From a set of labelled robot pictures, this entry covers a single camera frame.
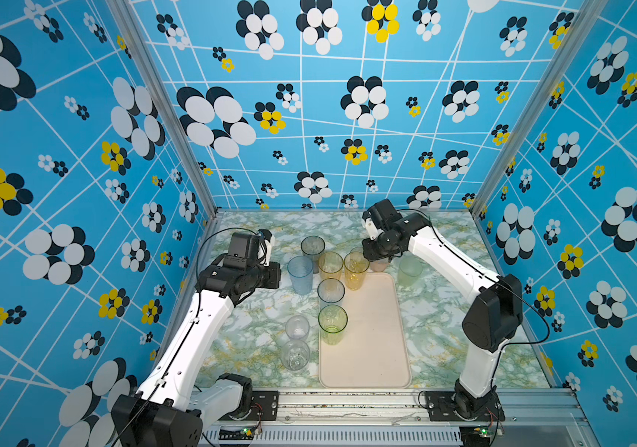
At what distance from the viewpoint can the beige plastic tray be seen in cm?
80

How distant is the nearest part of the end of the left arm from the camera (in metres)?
0.51

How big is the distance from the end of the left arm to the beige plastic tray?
27 cm
